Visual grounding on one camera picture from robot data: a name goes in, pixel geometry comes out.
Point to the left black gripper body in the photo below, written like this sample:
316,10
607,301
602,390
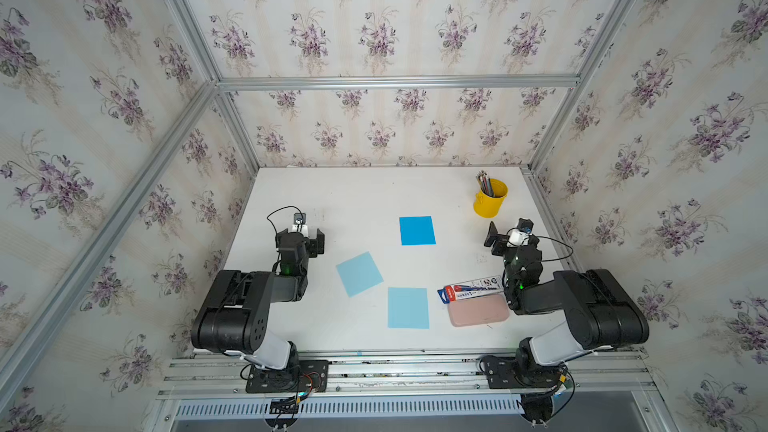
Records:
300,240

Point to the bright blue square paper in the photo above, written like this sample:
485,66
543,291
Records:
417,231

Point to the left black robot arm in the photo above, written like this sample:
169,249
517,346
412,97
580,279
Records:
233,319

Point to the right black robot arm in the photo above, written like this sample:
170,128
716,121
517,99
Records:
598,312

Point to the light blue tilted paper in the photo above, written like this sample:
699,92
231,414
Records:
359,274

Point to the light blue front paper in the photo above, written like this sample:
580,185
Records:
407,308

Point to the yellow pencil cup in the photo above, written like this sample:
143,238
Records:
488,206

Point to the colored pencils bundle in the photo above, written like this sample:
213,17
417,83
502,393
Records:
485,184

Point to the pink eraser case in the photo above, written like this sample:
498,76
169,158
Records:
478,311

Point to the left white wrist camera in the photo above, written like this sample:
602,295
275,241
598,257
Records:
299,224

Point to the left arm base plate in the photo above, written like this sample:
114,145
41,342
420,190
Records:
306,376

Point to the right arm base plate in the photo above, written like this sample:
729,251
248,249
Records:
510,373

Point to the white vented cable duct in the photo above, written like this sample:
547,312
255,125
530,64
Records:
327,407

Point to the aluminium front rail frame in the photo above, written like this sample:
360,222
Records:
397,373

